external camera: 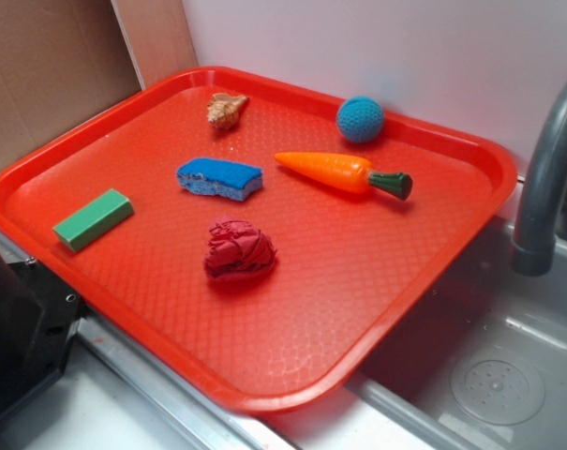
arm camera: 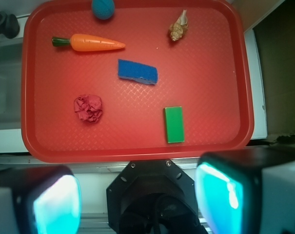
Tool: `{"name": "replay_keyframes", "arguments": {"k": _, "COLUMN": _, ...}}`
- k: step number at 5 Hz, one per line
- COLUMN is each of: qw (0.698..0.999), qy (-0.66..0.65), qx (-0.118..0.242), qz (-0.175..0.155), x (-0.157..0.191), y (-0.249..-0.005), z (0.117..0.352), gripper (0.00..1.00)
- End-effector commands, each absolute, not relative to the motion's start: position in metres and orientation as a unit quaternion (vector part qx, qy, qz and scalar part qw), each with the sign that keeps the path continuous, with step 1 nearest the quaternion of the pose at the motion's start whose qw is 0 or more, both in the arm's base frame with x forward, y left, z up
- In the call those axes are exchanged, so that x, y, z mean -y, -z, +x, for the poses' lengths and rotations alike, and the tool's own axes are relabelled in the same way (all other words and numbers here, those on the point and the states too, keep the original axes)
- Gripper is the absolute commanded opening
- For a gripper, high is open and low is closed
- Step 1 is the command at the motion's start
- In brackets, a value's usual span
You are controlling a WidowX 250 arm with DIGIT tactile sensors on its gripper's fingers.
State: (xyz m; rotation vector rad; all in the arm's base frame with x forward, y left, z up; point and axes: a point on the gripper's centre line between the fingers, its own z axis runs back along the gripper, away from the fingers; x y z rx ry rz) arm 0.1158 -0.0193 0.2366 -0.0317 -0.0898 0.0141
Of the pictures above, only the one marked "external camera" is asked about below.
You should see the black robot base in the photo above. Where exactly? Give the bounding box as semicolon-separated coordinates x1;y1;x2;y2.
0;254;82;422

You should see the blue sponge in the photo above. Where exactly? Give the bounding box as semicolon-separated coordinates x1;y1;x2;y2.
176;157;263;202

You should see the red plastic tray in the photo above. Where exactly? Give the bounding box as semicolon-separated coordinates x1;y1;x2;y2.
0;67;516;413

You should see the crumpled red cloth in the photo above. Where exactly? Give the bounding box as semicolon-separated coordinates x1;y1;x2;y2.
203;217;277;282

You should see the orange toy carrot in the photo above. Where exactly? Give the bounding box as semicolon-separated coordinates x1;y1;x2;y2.
274;152;413;201

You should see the tan seashell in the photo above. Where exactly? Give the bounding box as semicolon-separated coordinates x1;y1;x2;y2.
207;93;248;130

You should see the blue knitted ball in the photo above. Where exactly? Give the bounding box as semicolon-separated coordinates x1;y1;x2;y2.
336;96;384;143

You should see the green rectangular block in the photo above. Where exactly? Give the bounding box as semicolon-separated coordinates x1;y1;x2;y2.
52;189;134;252

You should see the grey sink faucet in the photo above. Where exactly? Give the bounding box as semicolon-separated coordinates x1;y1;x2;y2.
511;83;567;277

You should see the grey toy sink basin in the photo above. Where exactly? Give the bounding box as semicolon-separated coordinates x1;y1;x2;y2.
268;220;567;449

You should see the brown cardboard panel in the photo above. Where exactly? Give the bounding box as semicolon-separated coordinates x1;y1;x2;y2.
0;1;140;171

